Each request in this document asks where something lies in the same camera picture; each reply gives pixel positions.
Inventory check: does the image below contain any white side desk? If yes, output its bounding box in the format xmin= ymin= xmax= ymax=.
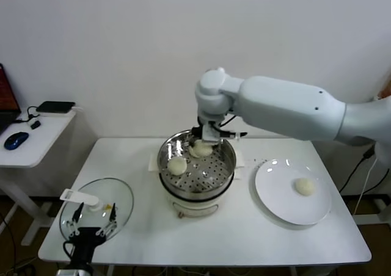
xmin=0 ymin=106 xmax=79 ymax=247

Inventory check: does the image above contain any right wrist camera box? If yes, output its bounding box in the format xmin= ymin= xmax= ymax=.
xmin=220 ymin=130 xmax=249 ymax=138

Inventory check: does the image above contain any black power cable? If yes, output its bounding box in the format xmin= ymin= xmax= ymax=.
xmin=338 ymin=147 xmax=390 ymax=194

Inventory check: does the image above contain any orange object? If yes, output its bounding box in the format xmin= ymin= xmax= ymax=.
xmin=378 ymin=74 xmax=391 ymax=100

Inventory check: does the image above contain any white power cable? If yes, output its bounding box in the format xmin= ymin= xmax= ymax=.
xmin=354 ymin=158 xmax=379 ymax=216

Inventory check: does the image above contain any glass lid with white handle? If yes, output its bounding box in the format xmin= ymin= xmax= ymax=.
xmin=59 ymin=177 xmax=134 ymax=242

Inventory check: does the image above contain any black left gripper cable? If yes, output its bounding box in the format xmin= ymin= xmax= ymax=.
xmin=62 ymin=241 xmax=76 ymax=258

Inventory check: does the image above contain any blue computer mouse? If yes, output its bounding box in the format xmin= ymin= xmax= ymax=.
xmin=4 ymin=131 xmax=30 ymax=151

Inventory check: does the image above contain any black cable with adapter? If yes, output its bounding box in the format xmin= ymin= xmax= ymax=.
xmin=12 ymin=106 xmax=42 ymax=129

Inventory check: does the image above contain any perforated steel steamer basket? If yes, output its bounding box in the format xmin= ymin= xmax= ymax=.
xmin=148 ymin=129 xmax=246 ymax=199

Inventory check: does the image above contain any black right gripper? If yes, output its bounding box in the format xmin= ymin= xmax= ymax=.
xmin=186 ymin=122 xmax=228 ymax=161

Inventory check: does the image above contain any white round plate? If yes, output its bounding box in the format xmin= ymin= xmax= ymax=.
xmin=249 ymin=158 xmax=332 ymax=227

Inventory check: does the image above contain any flat black box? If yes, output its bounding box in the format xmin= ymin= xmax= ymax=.
xmin=35 ymin=101 xmax=76 ymax=114

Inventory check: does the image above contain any black laptop with red screen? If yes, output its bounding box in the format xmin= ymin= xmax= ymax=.
xmin=0 ymin=64 xmax=21 ymax=136

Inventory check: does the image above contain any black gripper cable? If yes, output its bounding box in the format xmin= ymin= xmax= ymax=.
xmin=219 ymin=114 xmax=238 ymax=128
xmin=62 ymin=241 xmax=76 ymax=258

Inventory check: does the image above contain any black floor cable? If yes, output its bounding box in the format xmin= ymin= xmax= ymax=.
xmin=0 ymin=213 xmax=18 ymax=271

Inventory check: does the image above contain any white electric cooker pot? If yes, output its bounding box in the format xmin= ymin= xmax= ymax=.
xmin=158 ymin=167 xmax=242 ymax=219

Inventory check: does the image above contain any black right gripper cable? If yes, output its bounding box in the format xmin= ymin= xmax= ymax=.
xmin=219 ymin=114 xmax=238 ymax=128

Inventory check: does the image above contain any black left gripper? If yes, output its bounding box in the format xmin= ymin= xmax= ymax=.
xmin=67 ymin=203 xmax=119 ymax=255

